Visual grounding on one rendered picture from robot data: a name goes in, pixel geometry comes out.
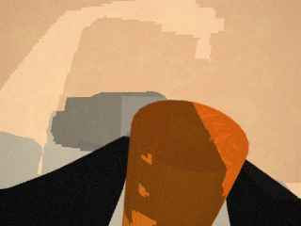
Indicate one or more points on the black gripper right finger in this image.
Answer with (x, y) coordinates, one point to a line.
(256, 199)

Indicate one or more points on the orange knob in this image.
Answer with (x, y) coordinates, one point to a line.
(183, 160)

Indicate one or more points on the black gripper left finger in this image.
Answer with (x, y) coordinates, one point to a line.
(84, 193)

